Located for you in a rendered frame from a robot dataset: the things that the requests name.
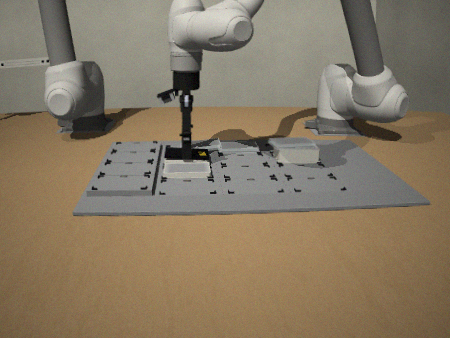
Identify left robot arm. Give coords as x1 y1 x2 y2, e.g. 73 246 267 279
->
168 0 409 135

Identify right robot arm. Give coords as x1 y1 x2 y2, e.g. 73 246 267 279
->
38 0 111 132

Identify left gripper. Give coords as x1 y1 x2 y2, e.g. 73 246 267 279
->
173 71 200 159

